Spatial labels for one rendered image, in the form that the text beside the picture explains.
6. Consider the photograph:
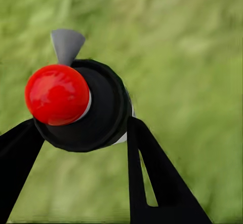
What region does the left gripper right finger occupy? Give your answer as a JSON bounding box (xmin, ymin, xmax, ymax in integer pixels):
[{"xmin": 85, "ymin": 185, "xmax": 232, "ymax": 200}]
[{"xmin": 127, "ymin": 116, "xmax": 212, "ymax": 224}]

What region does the pesticide atomizer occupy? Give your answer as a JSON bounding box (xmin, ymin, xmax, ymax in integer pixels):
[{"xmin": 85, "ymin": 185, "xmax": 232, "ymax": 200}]
[{"xmin": 24, "ymin": 28, "xmax": 137, "ymax": 153}]

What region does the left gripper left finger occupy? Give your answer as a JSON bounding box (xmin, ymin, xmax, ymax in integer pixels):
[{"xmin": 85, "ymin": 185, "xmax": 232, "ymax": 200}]
[{"xmin": 0, "ymin": 119, "xmax": 45, "ymax": 224}]

